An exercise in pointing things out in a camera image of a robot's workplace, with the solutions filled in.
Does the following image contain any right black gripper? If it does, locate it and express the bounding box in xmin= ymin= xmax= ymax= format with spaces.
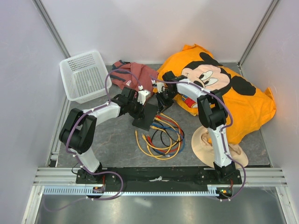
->
xmin=156 ymin=91 xmax=178 ymax=115

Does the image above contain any black network switch box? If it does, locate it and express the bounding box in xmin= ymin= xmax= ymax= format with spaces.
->
xmin=132 ymin=103 xmax=158 ymax=131

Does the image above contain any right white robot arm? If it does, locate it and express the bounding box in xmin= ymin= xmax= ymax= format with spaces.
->
xmin=152 ymin=72 xmax=236 ymax=184

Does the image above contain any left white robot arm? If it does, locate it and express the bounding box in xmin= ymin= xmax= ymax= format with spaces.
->
xmin=59 ymin=87 xmax=150 ymax=183

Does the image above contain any red folded shirt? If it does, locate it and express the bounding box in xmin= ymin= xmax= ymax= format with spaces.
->
xmin=110 ymin=60 xmax=158 ymax=96

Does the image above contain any beige hat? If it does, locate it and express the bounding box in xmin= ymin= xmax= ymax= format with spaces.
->
xmin=191 ymin=126 xmax=249 ymax=168

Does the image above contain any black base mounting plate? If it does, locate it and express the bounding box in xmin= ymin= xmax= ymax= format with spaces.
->
xmin=76 ymin=166 xmax=242 ymax=185

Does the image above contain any white plastic basket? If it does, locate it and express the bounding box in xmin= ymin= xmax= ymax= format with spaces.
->
xmin=59 ymin=50 xmax=112 ymax=104

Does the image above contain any orange Mickey Mouse shirt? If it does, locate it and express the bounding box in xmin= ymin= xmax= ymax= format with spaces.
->
xmin=158 ymin=44 xmax=277 ymax=144

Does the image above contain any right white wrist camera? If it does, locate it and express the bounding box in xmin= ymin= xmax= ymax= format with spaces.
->
xmin=151 ymin=79 xmax=166 ymax=93

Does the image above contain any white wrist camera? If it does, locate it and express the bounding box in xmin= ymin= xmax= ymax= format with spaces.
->
xmin=137 ymin=85 xmax=151 ymax=105
xmin=151 ymin=79 xmax=166 ymax=93

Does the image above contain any black ethernet cable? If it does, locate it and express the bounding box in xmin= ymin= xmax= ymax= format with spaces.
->
xmin=150 ymin=119 xmax=185 ymax=147

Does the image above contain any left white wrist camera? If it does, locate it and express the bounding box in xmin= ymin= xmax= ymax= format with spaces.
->
xmin=137 ymin=85 xmax=151 ymax=105

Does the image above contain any red ethernet cable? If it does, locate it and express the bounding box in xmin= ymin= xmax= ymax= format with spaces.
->
xmin=141 ymin=114 xmax=183 ymax=154

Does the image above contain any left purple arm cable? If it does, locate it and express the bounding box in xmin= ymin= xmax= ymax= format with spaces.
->
xmin=43 ymin=69 xmax=143 ymax=212

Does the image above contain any blue ethernet cable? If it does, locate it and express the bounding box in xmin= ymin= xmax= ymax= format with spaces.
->
xmin=150 ymin=122 xmax=186 ymax=157

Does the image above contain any slotted metal cable duct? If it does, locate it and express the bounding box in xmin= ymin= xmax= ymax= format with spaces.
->
xmin=43 ymin=186 xmax=225 ymax=196

